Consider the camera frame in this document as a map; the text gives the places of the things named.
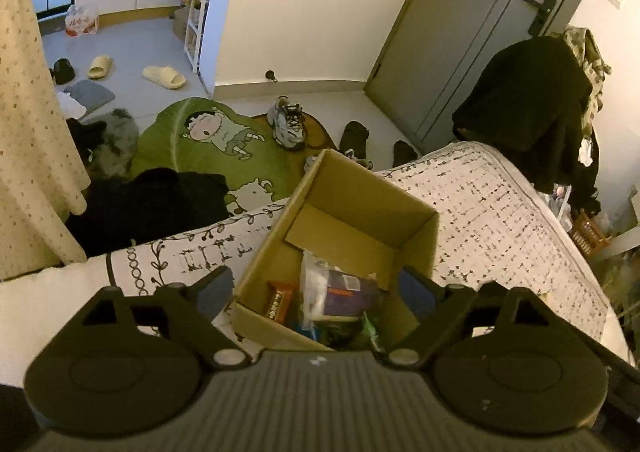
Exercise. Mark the purple snack packet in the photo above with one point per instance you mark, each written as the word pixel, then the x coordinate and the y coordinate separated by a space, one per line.
pixel 345 297

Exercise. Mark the floral tablecloth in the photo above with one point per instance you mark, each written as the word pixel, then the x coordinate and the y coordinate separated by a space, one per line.
pixel 30 107

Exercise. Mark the grey slipper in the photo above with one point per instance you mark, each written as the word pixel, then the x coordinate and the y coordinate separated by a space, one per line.
pixel 90 92

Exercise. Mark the brown cardboard box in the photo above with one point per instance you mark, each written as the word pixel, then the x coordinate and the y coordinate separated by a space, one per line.
pixel 350 192

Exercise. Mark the grey and white sneaker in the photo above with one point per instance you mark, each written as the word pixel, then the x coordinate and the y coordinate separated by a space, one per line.
pixel 287 125

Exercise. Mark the white garment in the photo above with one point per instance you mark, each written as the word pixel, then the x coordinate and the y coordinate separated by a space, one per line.
pixel 586 152

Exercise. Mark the beige slipper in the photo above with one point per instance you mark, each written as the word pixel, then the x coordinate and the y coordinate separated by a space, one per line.
pixel 165 77
pixel 100 66

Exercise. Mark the grey fluffy cloth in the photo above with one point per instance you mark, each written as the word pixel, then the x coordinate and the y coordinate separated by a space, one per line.
pixel 117 132

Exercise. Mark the grey-green door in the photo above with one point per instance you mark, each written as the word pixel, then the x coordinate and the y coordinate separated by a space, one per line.
pixel 440 32

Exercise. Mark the white shelf rack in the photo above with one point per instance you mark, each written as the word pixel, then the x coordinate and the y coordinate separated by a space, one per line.
pixel 192 42

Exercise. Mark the green cartoon rug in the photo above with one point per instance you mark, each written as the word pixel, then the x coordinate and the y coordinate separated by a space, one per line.
pixel 165 142

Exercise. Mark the black clothes pile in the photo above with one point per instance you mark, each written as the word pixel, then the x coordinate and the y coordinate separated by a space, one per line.
pixel 150 202

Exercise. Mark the cluster of toiletry bottles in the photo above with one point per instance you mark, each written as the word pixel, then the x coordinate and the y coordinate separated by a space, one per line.
pixel 560 197

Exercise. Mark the orange plastic basket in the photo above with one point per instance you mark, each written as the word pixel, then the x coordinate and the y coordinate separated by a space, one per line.
pixel 587 232

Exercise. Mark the red and white plastic bag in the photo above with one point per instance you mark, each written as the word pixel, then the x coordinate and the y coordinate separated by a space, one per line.
pixel 80 22

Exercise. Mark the checked cloth pile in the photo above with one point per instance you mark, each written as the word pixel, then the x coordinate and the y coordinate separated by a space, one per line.
pixel 585 47

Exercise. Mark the black slipper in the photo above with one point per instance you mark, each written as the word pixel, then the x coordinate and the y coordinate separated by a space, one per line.
pixel 62 71

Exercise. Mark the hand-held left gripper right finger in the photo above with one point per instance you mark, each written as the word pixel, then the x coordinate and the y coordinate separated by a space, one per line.
pixel 415 289

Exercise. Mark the red snack bar packet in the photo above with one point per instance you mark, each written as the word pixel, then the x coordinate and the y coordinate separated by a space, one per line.
pixel 282 302

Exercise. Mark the door stopper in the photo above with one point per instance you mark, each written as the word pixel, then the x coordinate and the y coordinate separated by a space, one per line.
pixel 271 76

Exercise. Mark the small bright green snack packet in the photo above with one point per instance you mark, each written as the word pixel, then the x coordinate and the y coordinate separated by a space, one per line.
pixel 372 329

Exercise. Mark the black shoe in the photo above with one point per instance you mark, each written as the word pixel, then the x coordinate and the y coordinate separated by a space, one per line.
pixel 354 137
pixel 404 152

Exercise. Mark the black coat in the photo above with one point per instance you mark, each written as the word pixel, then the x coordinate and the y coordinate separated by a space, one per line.
pixel 525 97

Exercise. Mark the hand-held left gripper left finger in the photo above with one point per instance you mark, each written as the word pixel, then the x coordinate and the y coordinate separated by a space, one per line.
pixel 215 288

